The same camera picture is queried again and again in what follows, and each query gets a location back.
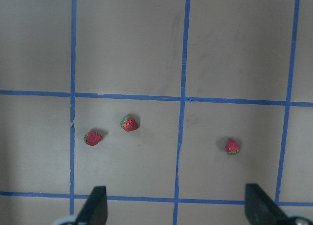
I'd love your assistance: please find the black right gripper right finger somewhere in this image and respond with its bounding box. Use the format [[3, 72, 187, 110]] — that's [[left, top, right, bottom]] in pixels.
[[245, 183, 288, 225]]

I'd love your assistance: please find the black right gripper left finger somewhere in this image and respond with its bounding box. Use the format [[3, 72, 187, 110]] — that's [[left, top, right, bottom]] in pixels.
[[74, 186, 108, 225]]

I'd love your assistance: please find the red strawberry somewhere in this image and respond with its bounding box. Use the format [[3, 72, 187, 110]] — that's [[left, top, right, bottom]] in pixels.
[[84, 131, 103, 146], [225, 137, 241, 155], [120, 116, 138, 132]]

